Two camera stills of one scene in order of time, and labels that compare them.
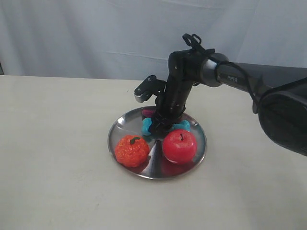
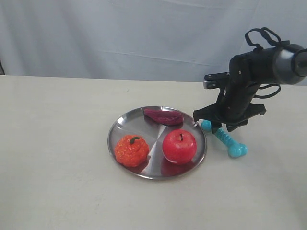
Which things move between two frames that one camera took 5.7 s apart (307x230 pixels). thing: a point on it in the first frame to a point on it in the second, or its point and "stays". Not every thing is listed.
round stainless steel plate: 156,166 stays
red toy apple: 179,146 stays
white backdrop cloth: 136,38 stays
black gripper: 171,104 to 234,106
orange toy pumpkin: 132,151 stays
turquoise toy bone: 183,125 to 235,149
